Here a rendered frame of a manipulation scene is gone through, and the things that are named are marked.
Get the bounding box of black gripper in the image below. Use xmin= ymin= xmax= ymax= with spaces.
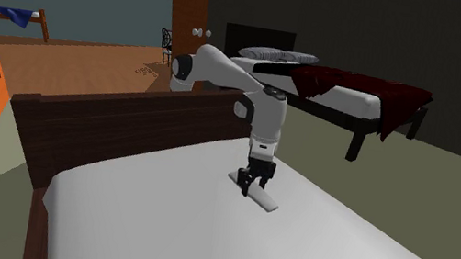
xmin=233 ymin=154 xmax=278 ymax=201

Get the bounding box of flat white remote control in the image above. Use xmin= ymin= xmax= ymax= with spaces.
xmin=222 ymin=167 xmax=285 ymax=215

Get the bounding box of dark wooden bed white mattress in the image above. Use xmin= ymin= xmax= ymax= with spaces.
xmin=0 ymin=58 xmax=461 ymax=259

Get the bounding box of black bed with red blanket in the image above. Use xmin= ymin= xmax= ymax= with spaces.
xmin=209 ymin=21 xmax=442 ymax=173

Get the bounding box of black metal chair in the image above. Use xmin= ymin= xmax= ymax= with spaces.
xmin=156 ymin=27 xmax=177 ymax=68

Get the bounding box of brown door with white knobs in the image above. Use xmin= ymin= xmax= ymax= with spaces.
xmin=154 ymin=0 xmax=218 ymax=96

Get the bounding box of wooden bed with blue blanket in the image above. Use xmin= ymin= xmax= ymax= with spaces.
xmin=0 ymin=2 xmax=54 ymax=44

